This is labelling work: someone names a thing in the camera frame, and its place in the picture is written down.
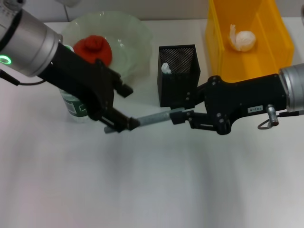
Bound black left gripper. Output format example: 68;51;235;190
38;43;141;133

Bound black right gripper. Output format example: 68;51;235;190
170;73;290;136

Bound grey metallic pen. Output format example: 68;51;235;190
104;107;185;135

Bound mint green pen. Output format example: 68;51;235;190
161;62;172;75

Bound clear green-label water bottle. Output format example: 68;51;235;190
59;44;90;124

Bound red knitted toy orange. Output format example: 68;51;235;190
73;35;114;69

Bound white paper ball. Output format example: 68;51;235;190
228;23;258;52

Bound black mesh pen holder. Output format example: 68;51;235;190
157;44;201;109

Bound pale green glass fruit plate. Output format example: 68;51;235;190
61;10;154;89

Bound yellow plastic bin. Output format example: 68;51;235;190
205;0;295;83

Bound right gripper cable with connector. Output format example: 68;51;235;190
258;104;303;131

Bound gripper cable with connector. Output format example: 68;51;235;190
0;68;46;86
258;104;303;131

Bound left gripper cable with connector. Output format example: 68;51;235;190
0;68;46;86

